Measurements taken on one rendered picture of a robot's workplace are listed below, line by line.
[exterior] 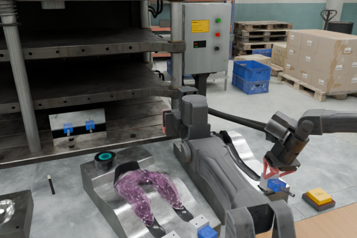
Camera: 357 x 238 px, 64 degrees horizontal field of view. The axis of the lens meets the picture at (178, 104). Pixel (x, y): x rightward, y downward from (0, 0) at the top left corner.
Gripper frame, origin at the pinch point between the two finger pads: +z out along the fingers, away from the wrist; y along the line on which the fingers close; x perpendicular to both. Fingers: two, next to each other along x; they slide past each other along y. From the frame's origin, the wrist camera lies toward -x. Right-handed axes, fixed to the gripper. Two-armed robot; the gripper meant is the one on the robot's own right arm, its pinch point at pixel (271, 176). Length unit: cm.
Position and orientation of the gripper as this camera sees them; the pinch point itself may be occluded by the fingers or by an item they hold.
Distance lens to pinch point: 105.2
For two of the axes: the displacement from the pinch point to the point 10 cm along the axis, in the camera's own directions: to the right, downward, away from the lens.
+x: 2.8, 6.3, -7.2
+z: -2.8, 7.8, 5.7
